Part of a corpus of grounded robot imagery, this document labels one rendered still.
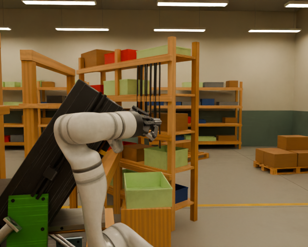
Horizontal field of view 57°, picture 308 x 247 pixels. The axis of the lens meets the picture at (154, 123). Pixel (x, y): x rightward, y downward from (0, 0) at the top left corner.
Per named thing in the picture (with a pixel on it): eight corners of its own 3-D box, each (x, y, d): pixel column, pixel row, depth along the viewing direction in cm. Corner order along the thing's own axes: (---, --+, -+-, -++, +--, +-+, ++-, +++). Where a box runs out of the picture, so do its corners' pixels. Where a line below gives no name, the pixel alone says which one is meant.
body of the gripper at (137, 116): (140, 128, 74) (161, 126, 82) (123, 104, 77) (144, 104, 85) (124, 145, 78) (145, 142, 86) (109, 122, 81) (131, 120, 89)
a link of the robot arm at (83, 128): (127, 110, 71) (102, 113, 76) (77, 111, 58) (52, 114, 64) (129, 138, 71) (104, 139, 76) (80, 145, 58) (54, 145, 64)
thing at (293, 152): (298, 164, 706) (299, 135, 700) (322, 172, 628) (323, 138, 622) (253, 166, 686) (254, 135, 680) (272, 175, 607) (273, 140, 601)
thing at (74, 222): (104, 213, 117) (104, 206, 117) (105, 231, 101) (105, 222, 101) (2, 220, 110) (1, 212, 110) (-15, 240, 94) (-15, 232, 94)
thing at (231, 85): (241, 149, 931) (243, 80, 914) (144, 150, 920) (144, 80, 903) (236, 146, 985) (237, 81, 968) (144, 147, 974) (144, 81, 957)
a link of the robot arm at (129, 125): (104, 129, 83) (87, 131, 78) (125, 103, 78) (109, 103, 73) (119, 154, 80) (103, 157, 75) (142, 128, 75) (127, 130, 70)
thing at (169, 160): (168, 233, 338) (169, 27, 320) (75, 189, 507) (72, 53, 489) (197, 220, 375) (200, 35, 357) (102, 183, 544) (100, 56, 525)
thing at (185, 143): (187, 154, 848) (187, 139, 845) (208, 158, 789) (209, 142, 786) (157, 159, 768) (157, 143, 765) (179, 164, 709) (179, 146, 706)
